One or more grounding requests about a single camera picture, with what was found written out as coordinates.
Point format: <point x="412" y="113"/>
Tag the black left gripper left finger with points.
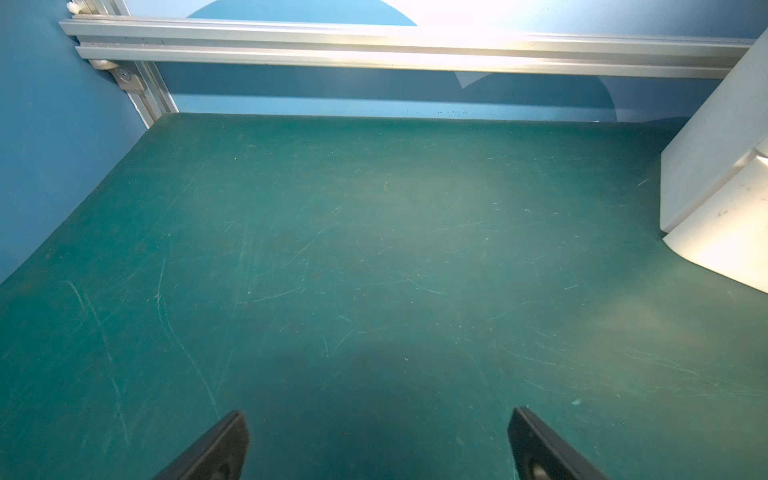
<point x="219" y="453"/>

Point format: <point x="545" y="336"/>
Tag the aluminium left corner post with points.
<point x="141" y="81"/>

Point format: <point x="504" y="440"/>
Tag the aluminium back frame rail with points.
<point x="131" y="38"/>

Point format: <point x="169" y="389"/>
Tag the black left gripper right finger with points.
<point x="541" y="453"/>

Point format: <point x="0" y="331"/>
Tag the white drawer cabinet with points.
<point x="713" y="190"/>

